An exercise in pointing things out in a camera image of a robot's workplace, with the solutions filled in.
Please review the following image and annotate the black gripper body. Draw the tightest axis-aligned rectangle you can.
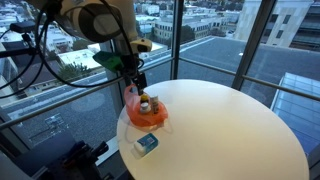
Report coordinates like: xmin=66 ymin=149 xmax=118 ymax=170
xmin=120 ymin=53 xmax=145 ymax=80

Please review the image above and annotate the blue and white box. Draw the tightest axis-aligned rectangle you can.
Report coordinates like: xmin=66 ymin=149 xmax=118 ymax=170
xmin=133 ymin=132 xmax=160 ymax=158

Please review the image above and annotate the dark robot base equipment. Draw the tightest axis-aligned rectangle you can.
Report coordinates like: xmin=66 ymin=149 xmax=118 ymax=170
xmin=13 ymin=130 xmax=111 ymax=180

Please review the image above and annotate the small white capped jar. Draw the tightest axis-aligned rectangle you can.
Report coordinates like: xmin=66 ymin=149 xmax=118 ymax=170
xmin=139 ymin=101 xmax=151 ymax=115

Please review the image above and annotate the white labelled tube bottle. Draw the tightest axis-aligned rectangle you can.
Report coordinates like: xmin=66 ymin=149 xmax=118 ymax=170
xmin=149 ymin=94 xmax=161 ymax=115

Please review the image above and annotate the orange plastic bag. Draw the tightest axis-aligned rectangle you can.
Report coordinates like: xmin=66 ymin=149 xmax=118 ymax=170
xmin=122 ymin=83 xmax=170 ymax=130

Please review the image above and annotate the grey window mullion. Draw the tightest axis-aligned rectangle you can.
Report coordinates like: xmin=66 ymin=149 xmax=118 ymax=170
xmin=231 ymin=0 xmax=272 ymax=92
xmin=169 ymin=0 xmax=185 ymax=81

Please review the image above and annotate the metal window handrail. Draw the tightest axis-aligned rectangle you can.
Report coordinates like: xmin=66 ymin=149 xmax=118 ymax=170
xmin=0 ymin=57 xmax=175 ymax=130
xmin=178 ymin=57 xmax=320 ymax=103

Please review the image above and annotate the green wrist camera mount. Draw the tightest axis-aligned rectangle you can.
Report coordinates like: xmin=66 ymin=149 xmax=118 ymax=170
xmin=92 ymin=50 xmax=125 ymax=73

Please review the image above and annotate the black looping robot cable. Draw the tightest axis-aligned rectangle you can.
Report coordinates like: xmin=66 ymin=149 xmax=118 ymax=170
xmin=33 ymin=0 xmax=143 ymax=90

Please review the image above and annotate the thin black cable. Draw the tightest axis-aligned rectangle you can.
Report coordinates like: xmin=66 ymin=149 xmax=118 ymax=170
xmin=0 ymin=28 xmax=46 ymax=100

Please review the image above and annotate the black camera on stand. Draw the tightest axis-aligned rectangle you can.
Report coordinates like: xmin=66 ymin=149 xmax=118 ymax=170
xmin=0 ymin=20 xmax=40 ymax=60

